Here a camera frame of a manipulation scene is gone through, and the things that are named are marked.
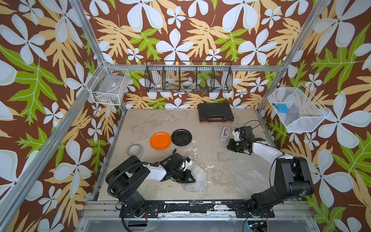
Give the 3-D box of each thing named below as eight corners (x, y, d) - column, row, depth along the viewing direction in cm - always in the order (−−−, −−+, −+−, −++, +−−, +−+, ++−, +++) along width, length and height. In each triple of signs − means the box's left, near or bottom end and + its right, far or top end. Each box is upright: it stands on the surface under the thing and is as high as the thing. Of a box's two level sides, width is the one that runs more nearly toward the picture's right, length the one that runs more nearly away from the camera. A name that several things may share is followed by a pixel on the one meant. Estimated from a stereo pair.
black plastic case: (199, 124, 113) (200, 118, 108) (198, 107, 125) (198, 102, 120) (232, 124, 113) (234, 118, 108) (227, 107, 125) (229, 102, 120)
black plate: (171, 146, 101) (170, 143, 98) (172, 132, 109) (171, 128, 106) (191, 146, 101) (191, 143, 98) (191, 132, 109) (191, 128, 106)
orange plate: (149, 150, 99) (148, 148, 97) (152, 133, 108) (151, 131, 106) (170, 150, 99) (170, 148, 97) (171, 133, 108) (171, 131, 106)
